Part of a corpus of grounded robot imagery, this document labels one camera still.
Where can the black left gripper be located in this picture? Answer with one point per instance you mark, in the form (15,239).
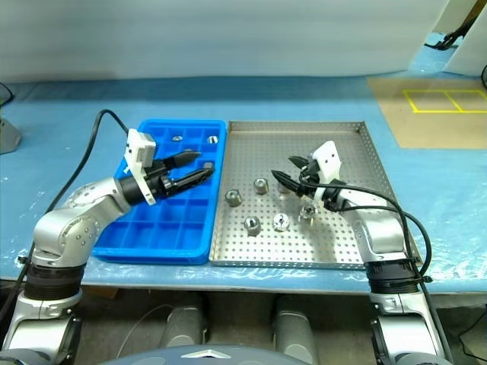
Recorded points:
(158,182)

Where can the metal nut bottom left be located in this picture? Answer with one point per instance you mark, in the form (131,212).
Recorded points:
(252,225)

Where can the grey metal stand base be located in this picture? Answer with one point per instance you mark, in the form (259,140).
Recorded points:
(7,137)

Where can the white foam board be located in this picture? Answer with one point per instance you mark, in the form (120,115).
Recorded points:
(470,49)

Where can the black stand foot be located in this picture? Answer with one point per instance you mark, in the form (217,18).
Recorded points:
(443,42)

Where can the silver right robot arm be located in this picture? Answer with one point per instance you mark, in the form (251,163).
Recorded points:
(380,232)

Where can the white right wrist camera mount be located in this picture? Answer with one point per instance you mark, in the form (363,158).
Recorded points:
(327,159)

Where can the blue foam table cover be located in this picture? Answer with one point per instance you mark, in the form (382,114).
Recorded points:
(304,99)

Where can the dark grey robot chest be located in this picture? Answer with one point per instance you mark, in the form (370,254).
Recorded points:
(171,357)

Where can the blue compartment tray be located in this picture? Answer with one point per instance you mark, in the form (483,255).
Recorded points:
(163,235)

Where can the metal nut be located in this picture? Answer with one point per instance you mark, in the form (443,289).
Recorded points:
(252,225)
(233,197)

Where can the perforated metal tray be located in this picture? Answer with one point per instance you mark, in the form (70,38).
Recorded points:
(266,251)

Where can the brown cardboard sheet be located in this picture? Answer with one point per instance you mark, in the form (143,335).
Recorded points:
(426,129)

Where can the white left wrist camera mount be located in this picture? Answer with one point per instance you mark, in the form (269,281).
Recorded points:
(139,148)

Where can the grey rounded cylinder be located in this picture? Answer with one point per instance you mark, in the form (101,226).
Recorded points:
(184,323)
(295,323)

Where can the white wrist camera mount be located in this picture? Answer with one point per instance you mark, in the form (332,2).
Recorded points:
(139,148)
(327,159)

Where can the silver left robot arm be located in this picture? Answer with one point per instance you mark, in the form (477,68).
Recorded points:
(61,228)

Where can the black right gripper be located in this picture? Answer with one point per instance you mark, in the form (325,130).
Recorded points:
(312,176)

